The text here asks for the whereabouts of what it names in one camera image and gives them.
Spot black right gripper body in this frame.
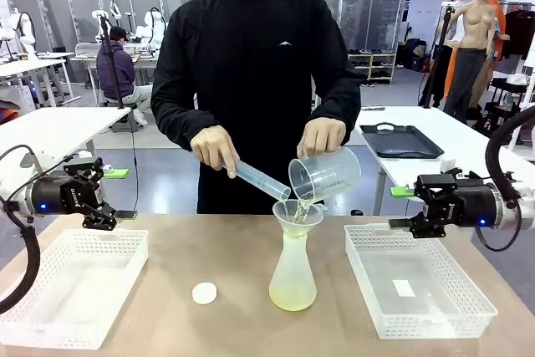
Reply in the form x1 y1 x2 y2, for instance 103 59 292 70
423 185 501 228

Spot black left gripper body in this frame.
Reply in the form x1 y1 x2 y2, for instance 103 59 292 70
25 175 104 216

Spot white perforated plastic basket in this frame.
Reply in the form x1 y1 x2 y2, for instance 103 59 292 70
0 228 150 351
343 223 500 341

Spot clear plastic measuring beaker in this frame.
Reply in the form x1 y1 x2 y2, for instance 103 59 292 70
288 145 363 205

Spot white round flask stopper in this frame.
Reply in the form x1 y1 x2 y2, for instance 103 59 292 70
191 281 219 305

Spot translucent plastic funnel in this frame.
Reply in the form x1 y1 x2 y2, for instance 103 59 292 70
272 199 329 246

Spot translucent plastic conical flask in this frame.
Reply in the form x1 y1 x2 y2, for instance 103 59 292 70
267 231 318 313

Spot clear tall measuring cylinder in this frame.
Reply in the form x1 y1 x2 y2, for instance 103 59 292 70
221 156 292 203

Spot person's left forearm black sleeve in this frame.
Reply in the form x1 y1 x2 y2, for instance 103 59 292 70
306 79 363 135

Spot person's right forearm black sleeve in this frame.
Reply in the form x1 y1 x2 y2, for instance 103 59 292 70
150 100 227 153

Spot person's left hand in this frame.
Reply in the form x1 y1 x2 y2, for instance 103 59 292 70
301 115 349 161

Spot person's right hand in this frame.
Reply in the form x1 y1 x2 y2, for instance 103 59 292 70
190 124 241 178

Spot black plastic tray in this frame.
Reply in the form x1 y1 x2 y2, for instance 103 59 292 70
359 121 446 161

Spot white side table with tray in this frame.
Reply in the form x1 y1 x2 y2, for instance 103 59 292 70
352 105 535 217

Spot person in purple hoodie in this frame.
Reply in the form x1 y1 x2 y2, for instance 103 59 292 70
95 26 154 126

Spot white shoe rack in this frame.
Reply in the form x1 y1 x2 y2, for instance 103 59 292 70
346 51 396 85

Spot bare beige mannequin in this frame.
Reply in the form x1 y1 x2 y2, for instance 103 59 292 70
442 0 501 120

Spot black garment on rack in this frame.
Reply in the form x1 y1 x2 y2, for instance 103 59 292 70
500 8 535 62

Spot white mannequin head bust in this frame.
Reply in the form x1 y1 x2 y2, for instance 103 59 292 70
452 0 471 47

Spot mannequin with bucket hat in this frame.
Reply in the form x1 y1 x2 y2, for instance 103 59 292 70
486 0 512 62

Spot person in black sweater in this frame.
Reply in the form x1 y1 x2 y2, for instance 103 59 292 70
150 0 363 216

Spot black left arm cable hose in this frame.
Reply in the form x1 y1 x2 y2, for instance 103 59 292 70
0 196 42 315

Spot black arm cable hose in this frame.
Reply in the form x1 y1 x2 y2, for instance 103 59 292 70
484 103 535 204
0 196 42 315

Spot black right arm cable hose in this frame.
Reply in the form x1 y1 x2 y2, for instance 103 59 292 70
484 103 535 204

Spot black camera stand pole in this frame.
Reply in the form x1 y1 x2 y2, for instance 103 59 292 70
98 13 126 110
419 3 456 110

